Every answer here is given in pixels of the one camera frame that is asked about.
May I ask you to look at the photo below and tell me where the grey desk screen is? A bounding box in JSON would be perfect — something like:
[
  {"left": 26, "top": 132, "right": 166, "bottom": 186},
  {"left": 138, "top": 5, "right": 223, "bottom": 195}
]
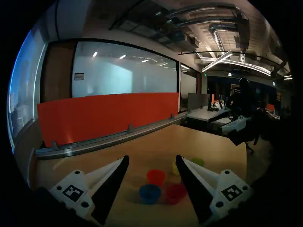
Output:
[{"left": 187, "top": 93, "right": 210, "bottom": 112}]

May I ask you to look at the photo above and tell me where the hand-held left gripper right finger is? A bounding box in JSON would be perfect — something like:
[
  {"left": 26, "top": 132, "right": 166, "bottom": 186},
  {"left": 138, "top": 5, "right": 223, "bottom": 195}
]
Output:
[{"left": 175, "top": 155, "right": 253, "bottom": 224}]

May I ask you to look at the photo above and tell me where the red desk screen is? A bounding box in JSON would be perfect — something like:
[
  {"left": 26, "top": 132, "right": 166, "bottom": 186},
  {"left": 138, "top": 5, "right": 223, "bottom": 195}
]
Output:
[{"left": 34, "top": 92, "right": 188, "bottom": 159}]

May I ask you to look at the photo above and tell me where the yellow plastic cup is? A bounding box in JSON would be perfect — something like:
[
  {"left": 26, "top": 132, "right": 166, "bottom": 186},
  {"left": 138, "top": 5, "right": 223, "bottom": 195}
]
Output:
[{"left": 172, "top": 160, "right": 181, "bottom": 176}]

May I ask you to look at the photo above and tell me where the green plastic cup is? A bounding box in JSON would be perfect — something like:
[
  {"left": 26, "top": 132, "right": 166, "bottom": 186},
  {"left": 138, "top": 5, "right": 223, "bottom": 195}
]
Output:
[{"left": 191, "top": 157, "right": 205, "bottom": 167}]

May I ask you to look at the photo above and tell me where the orange plastic cup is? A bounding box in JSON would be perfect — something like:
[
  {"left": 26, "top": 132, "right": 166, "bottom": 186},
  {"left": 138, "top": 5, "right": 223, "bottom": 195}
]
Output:
[{"left": 146, "top": 169, "right": 166, "bottom": 187}]

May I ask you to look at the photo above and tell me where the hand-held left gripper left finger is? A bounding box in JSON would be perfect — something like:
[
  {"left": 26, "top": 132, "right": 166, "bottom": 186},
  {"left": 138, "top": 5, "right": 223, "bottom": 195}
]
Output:
[{"left": 48, "top": 155, "right": 130, "bottom": 225}]

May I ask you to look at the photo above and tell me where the red plastic cup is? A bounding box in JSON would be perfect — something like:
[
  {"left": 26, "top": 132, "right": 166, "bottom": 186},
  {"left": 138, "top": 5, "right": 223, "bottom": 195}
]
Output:
[{"left": 165, "top": 183, "right": 188, "bottom": 205}]

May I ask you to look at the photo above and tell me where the blue plastic cup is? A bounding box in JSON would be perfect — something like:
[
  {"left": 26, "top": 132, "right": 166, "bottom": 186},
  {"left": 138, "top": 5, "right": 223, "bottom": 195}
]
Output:
[{"left": 139, "top": 184, "right": 162, "bottom": 205}]

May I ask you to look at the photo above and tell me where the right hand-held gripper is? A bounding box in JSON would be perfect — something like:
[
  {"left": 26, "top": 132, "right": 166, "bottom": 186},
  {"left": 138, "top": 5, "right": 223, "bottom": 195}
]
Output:
[{"left": 213, "top": 77, "right": 261, "bottom": 146}]

